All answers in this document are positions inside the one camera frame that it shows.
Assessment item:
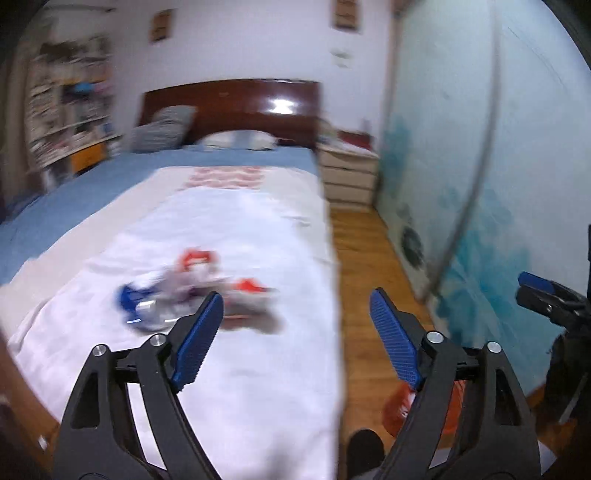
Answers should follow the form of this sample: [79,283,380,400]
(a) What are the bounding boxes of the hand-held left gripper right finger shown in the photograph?
[368,287,542,480]

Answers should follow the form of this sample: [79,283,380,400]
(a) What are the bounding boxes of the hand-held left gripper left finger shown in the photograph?
[53,291,225,480]

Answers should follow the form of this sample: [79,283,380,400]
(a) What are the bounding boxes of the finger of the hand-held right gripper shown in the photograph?
[517,271,591,308]
[515,285,580,325]

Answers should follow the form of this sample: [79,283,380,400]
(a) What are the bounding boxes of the torn red white carton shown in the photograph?
[221,276,285,334]

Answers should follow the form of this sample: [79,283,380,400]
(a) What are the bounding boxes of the orange mesh basket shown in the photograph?
[382,382,468,440]

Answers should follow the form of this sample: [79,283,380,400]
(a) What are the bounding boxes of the red white wrapper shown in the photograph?
[178,249,221,278]

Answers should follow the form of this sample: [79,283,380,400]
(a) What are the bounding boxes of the white woven cloth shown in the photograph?
[7,188,346,480]

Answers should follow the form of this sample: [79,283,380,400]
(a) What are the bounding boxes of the black shoe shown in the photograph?
[347,429,385,480]

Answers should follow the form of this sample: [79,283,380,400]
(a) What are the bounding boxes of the floral sliding wardrobe door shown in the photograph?
[375,0,591,404]

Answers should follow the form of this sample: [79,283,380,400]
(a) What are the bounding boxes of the light wooden nightstand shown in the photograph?
[318,141,380,207]

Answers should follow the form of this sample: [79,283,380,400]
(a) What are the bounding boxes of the blue grey striped pillow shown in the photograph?
[200,130,279,151]

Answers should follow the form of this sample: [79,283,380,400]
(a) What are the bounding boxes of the red box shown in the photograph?
[338,131,373,150]

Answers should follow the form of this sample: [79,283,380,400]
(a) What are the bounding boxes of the white wooden bookshelf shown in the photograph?
[24,36,122,188]

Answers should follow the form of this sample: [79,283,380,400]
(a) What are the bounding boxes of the grey plaid pillow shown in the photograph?
[126,106,198,154]

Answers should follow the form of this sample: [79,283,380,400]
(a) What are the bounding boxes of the dark wooden bed headboard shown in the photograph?
[139,79,322,149]

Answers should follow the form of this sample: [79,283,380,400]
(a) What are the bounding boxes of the rows of books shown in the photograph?
[28,39,115,158]

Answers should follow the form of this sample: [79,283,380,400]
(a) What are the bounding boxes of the striped curtain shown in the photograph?
[0,9,47,220]

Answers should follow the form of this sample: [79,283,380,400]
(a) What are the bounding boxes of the honeycomb wall picture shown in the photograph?
[334,0,361,31]
[151,10,174,44]

